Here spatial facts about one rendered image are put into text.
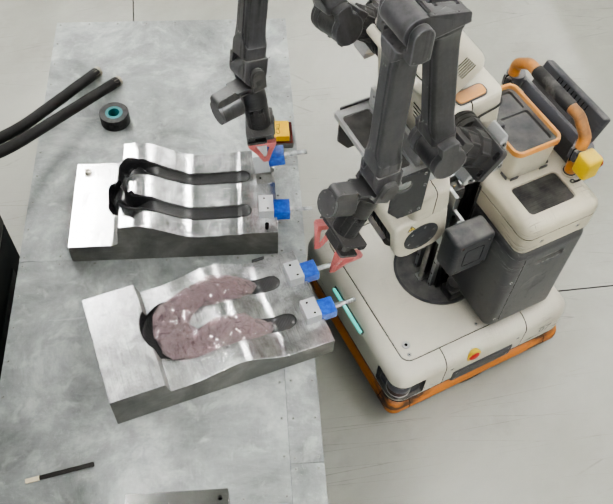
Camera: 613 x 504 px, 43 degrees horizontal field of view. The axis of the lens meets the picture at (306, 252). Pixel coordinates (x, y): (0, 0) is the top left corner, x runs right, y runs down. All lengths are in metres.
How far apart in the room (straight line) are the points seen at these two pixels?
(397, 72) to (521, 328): 1.40
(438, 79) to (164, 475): 0.96
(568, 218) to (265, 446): 1.00
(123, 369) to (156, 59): 1.07
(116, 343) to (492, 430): 1.39
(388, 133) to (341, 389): 1.37
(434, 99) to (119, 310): 0.81
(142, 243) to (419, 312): 0.98
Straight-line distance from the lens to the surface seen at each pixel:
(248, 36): 1.71
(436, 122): 1.51
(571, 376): 2.85
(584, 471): 2.73
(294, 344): 1.76
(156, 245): 1.92
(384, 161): 1.50
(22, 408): 1.83
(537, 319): 2.60
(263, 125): 1.84
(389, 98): 1.38
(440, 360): 2.44
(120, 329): 1.74
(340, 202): 1.53
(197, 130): 2.22
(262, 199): 1.90
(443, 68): 1.41
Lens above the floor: 2.41
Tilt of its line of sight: 56 degrees down
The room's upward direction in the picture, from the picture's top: 4 degrees clockwise
